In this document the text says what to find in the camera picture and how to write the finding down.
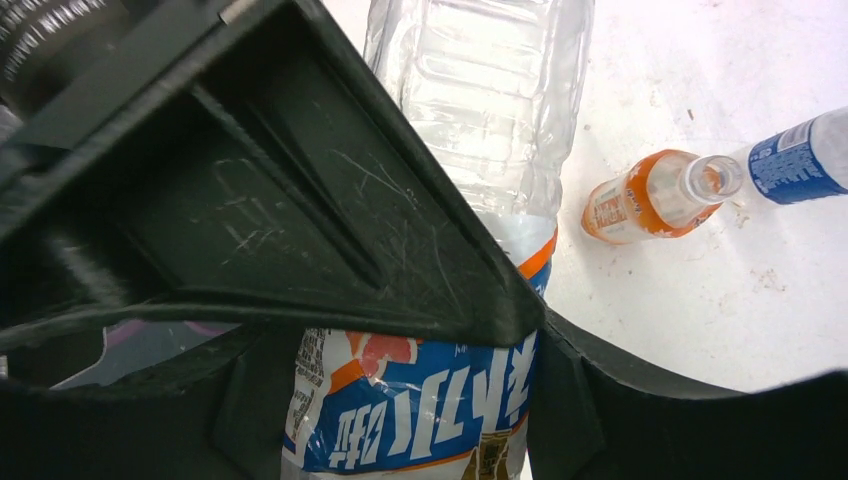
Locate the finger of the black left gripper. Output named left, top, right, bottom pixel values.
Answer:
left=1, top=1, right=546, bottom=348

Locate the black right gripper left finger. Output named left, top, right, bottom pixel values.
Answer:
left=1, top=325, right=302, bottom=479

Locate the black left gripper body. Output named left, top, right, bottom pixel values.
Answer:
left=1, top=1, right=228, bottom=126

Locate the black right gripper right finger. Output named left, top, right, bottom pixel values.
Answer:
left=528, top=312, right=847, bottom=479

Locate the white blue label bottle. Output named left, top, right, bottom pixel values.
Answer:
left=281, top=1, right=595, bottom=479

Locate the orange drink bottle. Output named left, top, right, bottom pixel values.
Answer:
left=581, top=149, right=744, bottom=245

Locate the blue label water bottle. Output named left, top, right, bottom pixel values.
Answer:
left=731, top=107, right=847, bottom=210

